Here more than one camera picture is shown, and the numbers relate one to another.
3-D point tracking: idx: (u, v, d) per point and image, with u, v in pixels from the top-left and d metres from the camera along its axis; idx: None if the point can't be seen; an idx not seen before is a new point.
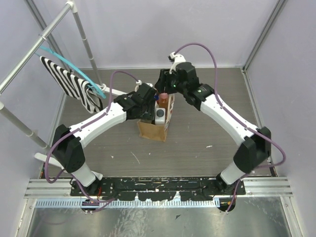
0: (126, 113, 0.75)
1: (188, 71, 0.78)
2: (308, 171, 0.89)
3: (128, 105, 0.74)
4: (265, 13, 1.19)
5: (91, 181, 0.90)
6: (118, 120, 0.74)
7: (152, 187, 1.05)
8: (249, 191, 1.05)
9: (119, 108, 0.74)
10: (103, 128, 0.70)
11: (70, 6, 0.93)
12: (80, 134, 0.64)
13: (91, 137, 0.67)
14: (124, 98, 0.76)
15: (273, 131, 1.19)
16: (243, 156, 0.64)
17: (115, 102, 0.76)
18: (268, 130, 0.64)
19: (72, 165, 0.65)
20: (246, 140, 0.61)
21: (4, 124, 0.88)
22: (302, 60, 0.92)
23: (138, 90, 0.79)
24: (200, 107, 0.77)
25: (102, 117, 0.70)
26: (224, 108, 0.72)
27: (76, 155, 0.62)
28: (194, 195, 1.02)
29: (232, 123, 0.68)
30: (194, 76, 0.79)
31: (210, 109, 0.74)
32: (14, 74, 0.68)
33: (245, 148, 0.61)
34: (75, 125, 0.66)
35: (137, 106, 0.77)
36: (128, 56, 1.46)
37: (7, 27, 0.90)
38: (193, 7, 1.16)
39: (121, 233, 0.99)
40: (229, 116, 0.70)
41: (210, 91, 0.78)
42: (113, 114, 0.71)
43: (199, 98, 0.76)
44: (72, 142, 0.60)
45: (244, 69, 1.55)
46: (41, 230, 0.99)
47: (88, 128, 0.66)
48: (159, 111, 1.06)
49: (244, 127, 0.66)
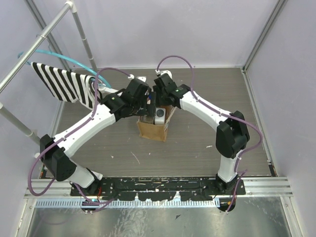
0: (115, 114, 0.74)
1: (163, 78, 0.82)
2: (308, 171, 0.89)
3: (118, 106, 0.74)
4: (264, 13, 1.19)
5: (90, 182, 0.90)
6: (107, 123, 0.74)
7: (152, 187, 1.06)
8: (249, 191, 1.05)
9: (106, 110, 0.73)
10: (91, 133, 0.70)
11: (69, 6, 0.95)
12: (64, 143, 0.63)
13: (78, 145, 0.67)
14: (111, 98, 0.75)
15: (273, 131, 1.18)
16: (221, 141, 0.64)
17: (102, 104, 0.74)
18: (241, 113, 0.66)
19: (62, 174, 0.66)
20: (221, 125, 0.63)
21: (5, 124, 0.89)
22: (302, 60, 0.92)
23: (129, 87, 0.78)
24: (180, 105, 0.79)
25: (88, 123, 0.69)
26: (200, 100, 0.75)
27: (63, 165, 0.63)
28: (194, 195, 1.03)
29: (208, 112, 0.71)
30: (170, 81, 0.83)
31: (187, 104, 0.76)
32: (14, 73, 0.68)
33: (220, 132, 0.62)
34: (59, 134, 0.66)
35: (126, 106, 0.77)
36: (128, 55, 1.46)
37: (6, 27, 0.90)
38: (192, 7, 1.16)
39: (121, 233, 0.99)
40: (204, 107, 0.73)
41: (187, 89, 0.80)
42: (99, 118, 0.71)
43: (177, 96, 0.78)
44: (57, 154, 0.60)
45: (244, 69, 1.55)
46: (41, 231, 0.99)
47: (72, 136, 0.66)
48: (159, 111, 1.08)
49: (217, 114, 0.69)
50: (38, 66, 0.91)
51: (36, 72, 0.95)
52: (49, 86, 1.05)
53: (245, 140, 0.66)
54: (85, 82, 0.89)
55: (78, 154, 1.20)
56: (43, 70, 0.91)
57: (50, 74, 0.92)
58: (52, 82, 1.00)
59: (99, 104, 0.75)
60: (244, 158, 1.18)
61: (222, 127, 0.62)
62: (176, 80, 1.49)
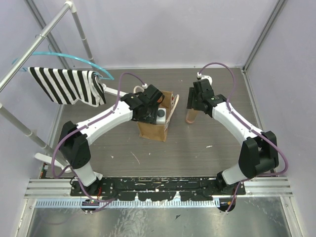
0: (133, 112, 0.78)
1: (202, 83, 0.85)
2: (308, 171, 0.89)
3: (137, 104, 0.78)
4: (264, 14, 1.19)
5: (91, 181, 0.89)
6: (125, 118, 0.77)
7: (152, 187, 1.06)
8: (249, 191, 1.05)
9: (126, 106, 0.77)
10: (111, 125, 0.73)
11: (69, 5, 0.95)
12: (87, 131, 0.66)
13: (98, 133, 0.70)
14: (131, 97, 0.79)
15: (273, 131, 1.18)
16: (245, 156, 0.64)
17: (122, 101, 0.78)
18: (273, 136, 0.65)
19: (78, 162, 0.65)
20: (249, 140, 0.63)
21: (5, 123, 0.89)
22: (302, 60, 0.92)
23: (146, 91, 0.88)
24: (212, 113, 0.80)
25: (109, 115, 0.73)
26: (233, 113, 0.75)
27: (83, 151, 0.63)
28: (194, 195, 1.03)
29: (238, 126, 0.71)
30: (209, 88, 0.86)
31: (219, 114, 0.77)
32: (14, 73, 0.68)
33: (246, 147, 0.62)
34: (82, 122, 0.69)
35: (143, 106, 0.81)
36: (127, 55, 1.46)
37: (6, 27, 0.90)
38: (192, 7, 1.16)
39: (121, 233, 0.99)
40: (236, 120, 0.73)
41: (223, 99, 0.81)
42: (120, 112, 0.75)
43: (211, 104, 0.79)
44: (80, 139, 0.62)
45: (244, 69, 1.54)
46: (41, 231, 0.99)
47: (95, 125, 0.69)
48: (159, 111, 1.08)
49: (248, 129, 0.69)
50: (36, 71, 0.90)
51: (34, 78, 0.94)
52: (47, 91, 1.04)
53: (272, 165, 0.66)
54: (88, 78, 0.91)
55: None
56: (42, 74, 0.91)
57: (49, 77, 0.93)
58: (51, 86, 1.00)
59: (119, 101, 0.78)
60: None
61: (249, 142, 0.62)
62: (176, 80, 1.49)
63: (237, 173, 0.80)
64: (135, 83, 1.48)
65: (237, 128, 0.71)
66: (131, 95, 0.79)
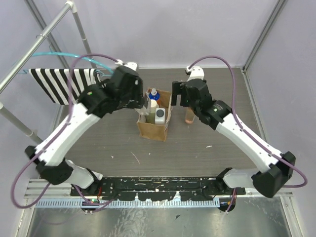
0: (95, 112, 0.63)
1: (201, 89, 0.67)
2: (308, 171, 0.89)
3: (97, 100, 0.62)
4: (265, 13, 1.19)
5: (90, 183, 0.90)
6: (89, 123, 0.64)
7: (152, 187, 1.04)
8: (249, 191, 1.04)
9: (82, 110, 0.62)
10: (74, 136, 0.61)
11: (69, 5, 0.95)
12: (45, 155, 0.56)
13: (63, 150, 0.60)
14: (88, 94, 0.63)
15: (273, 131, 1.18)
16: (266, 184, 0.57)
17: (79, 102, 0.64)
18: (293, 155, 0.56)
19: (58, 178, 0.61)
20: (272, 169, 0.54)
21: (5, 123, 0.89)
22: (302, 60, 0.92)
23: (113, 77, 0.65)
24: (216, 127, 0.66)
25: (65, 128, 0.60)
26: (246, 131, 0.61)
27: (51, 177, 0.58)
28: (194, 195, 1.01)
29: (254, 147, 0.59)
30: (207, 94, 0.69)
31: (228, 131, 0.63)
32: (14, 73, 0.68)
33: (270, 177, 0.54)
34: (38, 145, 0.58)
35: (108, 100, 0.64)
36: (128, 55, 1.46)
37: (6, 27, 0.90)
38: (193, 7, 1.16)
39: (121, 233, 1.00)
40: (250, 139, 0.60)
41: (226, 109, 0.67)
42: (77, 121, 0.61)
43: (215, 117, 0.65)
44: (40, 166, 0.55)
45: (244, 69, 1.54)
46: (41, 231, 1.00)
47: (52, 146, 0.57)
48: (158, 111, 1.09)
49: (267, 153, 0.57)
50: (36, 72, 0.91)
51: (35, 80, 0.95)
52: (49, 92, 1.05)
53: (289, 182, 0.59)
54: (90, 75, 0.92)
55: (77, 154, 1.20)
56: (44, 75, 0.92)
57: (50, 77, 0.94)
58: (52, 87, 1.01)
59: (76, 103, 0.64)
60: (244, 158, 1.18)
61: (273, 173, 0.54)
62: (176, 80, 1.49)
63: (241, 179, 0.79)
64: None
65: (255, 152, 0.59)
66: (88, 90, 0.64)
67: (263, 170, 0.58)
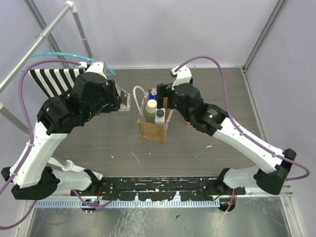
0: (57, 130, 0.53)
1: (193, 96, 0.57)
2: (308, 171, 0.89)
3: (55, 117, 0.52)
4: (264, 13, 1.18)
5: (88, 185, 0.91)
6: (56, 140, 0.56)
7: (152, 187, 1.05)
8: (249, 191, 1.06)
9: (44, 130, 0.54)
10: (43, 156, 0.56)
11: (69, 5, 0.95)
12: (18, 179, 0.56)
13: (37, 171, 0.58)
14: (46, 109, 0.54)
15: (273, 131, 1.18)
16: (273, 183, 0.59)
17: (40, 122, 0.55)
18: (294, 152, 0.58)
19: (40, 193, 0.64)
20: (279, 171, 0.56)
21: (5, 123, 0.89)
22: (302, 60, 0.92)
23: (75, 87, 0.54)
24: (213, 134, 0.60)
25: (30, 151, 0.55)
26: (247, 135, 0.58)
27: (34, 194, 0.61)
28: (194, 195, 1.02)
29: (258, 151, 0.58)
30: (200, 99, 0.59)
31: (228, 138, 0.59)
32: (15, 73, 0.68)
33: (279, 179, 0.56)
34: (13, 166, 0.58)
35: (71, 115, 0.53)
36: (127, 55, 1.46)
37: (6, 27, 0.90)
38: (192, 7, 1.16)
39: (121, 233, 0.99)
40: (253, 143, 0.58)
41: (221, 113, 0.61)
42: (39, 143, 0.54)
43: (213, 126, 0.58)
44: (15, 190, 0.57)
45: (244, 69, 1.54)
46: (41, 231, 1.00)
47: (21, 170, 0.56)
48: (158, 112, 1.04)
49: (271, 154, 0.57)
50: (36, 72, 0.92)
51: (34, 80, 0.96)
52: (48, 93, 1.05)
53: None
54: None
55: (77, 154, 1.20)
56: (43, 75, 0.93)
57: (50, 78, 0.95)
58: (52, 87, 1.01)
59: (37, 122, 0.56)
60: (244, 158, 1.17)
61: (281, 175, 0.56)
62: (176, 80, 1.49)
63: (245, 179, 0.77)
64: (134, 83, 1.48)
65: (259, 155, 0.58)
66: (46, 106, 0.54)
67: (269, 172, 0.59)
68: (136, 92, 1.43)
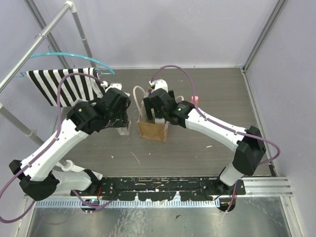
0: (84, 129, 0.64)
1: (161, 96, 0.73)
2: (308, 171, 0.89)
3: (86, 118, 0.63)
4: (264, 13, 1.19)
5: (87, 185, 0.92)
6: (77, 139, 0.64)
7: (152, 187, 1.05)
8: (249, 191, 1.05)
9: (72, 126, 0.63)
10: (61, 152, 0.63)
11: (69, 5, 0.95)
12: (30, 171, 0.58)
13: (50, 166, 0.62)
14: (78, 110, 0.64)
15: (273, 131, 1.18)
16: (241, 160, 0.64)
17: (69, 119, 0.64)
18: (256, 129, 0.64)
19: (40, 194, 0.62)
20: (240, 145, 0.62)
21: (4, 123, 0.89)
22: (301, 60, 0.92)
23: (104, 97, 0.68)
24: (185, 125, 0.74)
25: (52, 144, 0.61)
26: (209, 119, 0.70)
27: (38, 191, 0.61)
28: (194, 195, 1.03)
29: (221, 132, 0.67)
30: (169, 98, 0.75)
31: (195, 124, 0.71)
32: (14, 73, 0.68)
33: (241, 153, 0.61)
34: (26, 159, 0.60)
35: (98, 118, 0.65)
36: (127, 55, 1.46)
37: (6, 27, 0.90)
38: (192, 7, 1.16)
39: (121, 233, 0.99)
40: (216, 126, 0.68)
41: (190, 106, 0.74)
42: (65, 138, 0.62)
43: (181, 117, 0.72)
44: (23, 182, 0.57)
45: (244, 69, 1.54)
46: (41, 231, 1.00)
47: (38, 161, 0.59)
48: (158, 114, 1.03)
49: (233, 133, 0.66)
50: (35, 74, 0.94)
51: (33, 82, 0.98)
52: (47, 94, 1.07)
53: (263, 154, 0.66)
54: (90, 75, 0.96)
55: (77, 154, 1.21)
56: (42, 76, 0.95)
57: (49, 79, 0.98)
58: (51, 88, 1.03)
59: (65, 119, 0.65)
60: None
61: (242, 148, 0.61)
62: (176, 80, 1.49)
63: (233, 172, 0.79)
64: (134, 83, 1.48)
65: (222, 134, 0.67)
66: (78, 107, 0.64)
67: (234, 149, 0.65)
68: (136, 92, 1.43)
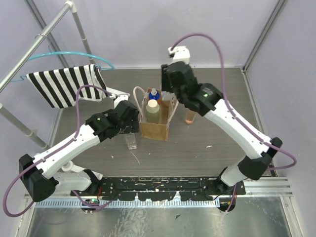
0: (99, 136, 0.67)
1: (185, 72, 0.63)
2: (308, 171, 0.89)
3: (102, 127, 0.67)
4: (264, 13, 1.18)
5: (88, 185, 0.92)
6: (91, 144, 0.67)
7: (152, 187, 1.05)
8: (249, 191, 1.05)
9: (90, 132, 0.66)
10: (74, 153, 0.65)
11: (69, 5, 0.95)
12: (43, 166, 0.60)
13: (60, 164, 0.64)
14: (97, 118, 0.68)
15: (273, 131, 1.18)
16: (254, 168, 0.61)
17: (87, 125, 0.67)
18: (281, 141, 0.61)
19: (40, 195, 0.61)
20: (264, 157, 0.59)
21: (4, 123, 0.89)
22: (301, 60, 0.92)
23: (116, 107, 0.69)
24: (205, 114, 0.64)
25: (69, 144, 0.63)
26: (238, 118, 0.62)
27: (41, 190, 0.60)
28: (194, 195, 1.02)
29: (247, 137, 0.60)
30: (192, 77, 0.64)
31: (220, 119, 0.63)
32: (14, 73, 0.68)
33: (261, 164, 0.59)
34: (40, 154, 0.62)
35: (112, 127, 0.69)
36: (127, 55, 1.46)
37: (6, 27, 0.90)
38: (192, 7, 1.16)
39: (121, 233, 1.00)
40: (242, 127, 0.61)
41: (217, 94, 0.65)
42: (82, 139, 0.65)
43: (205, 103, 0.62)
44: (33, 176, 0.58)
45: (244, 69, 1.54)
46: (41, 230, 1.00)
47: (53, 157, 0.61)
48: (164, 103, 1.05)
49: (259, 141, 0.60)
50: (35, 76, 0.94)
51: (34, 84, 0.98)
52: (48, 95, 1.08)
53: None
54: (91, 71, 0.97)
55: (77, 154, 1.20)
56: (41, 77, 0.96)
57: (50, 80, 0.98)
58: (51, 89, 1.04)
59: (84, 124, 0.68)
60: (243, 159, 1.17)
61: (264, 160, 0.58)
62: None
63: (234, 172, 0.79)
64: (134, 84, 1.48)
65: (247, 140, 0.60)
66: (98, 116, 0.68)
67: (251, 156, 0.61)
68: (136, 92, 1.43)
